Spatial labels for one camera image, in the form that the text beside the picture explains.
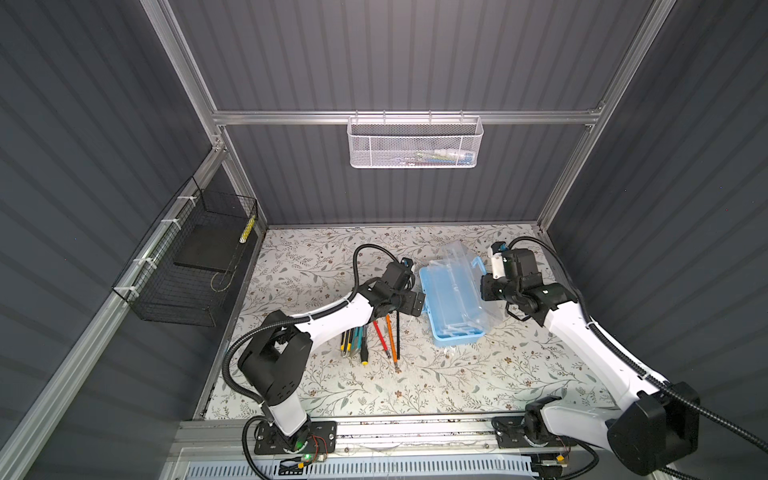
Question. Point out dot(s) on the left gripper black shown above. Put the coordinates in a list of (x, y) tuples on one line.
[(408, 307)]

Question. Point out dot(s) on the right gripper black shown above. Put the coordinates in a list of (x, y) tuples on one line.
[(485, 287)]

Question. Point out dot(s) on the black hex key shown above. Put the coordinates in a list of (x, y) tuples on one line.
[(397, 336)]

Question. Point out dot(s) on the light blue plastic tool box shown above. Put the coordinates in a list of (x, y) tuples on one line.
[(451, 283)]

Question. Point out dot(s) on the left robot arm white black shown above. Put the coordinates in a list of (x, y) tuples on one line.
[(267, 363)]

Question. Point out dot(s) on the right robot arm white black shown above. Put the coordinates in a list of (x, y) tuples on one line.
[(654, 422)]

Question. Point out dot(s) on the black yellow tip screwdriver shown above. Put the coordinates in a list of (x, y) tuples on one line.
[(364, 351)]

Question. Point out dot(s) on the teal utility knife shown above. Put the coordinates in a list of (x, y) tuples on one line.
[(356, 340)]

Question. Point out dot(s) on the floral table mat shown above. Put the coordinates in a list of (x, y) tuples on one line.
[(515, 363)]

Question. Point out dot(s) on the yellow black utility knife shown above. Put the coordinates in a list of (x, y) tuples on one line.
[(346, 343)]

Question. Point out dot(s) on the yellow marker in black basket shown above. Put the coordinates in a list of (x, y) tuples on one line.
[(247, 229)]

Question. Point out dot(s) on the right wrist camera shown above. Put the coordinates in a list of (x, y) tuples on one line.
[(495, 253)]

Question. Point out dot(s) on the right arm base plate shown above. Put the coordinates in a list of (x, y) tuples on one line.
[(516, 431)]

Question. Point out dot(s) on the white wire mesh basket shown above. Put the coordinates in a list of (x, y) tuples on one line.
[(414, 142)]

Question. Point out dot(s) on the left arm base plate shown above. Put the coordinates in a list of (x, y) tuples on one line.
[(314, 437)]

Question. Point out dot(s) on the white slotted cable duct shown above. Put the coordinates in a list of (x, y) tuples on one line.
[(460, 466)]

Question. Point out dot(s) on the black wire mesh basket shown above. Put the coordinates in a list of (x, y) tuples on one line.
[(192, 260)]

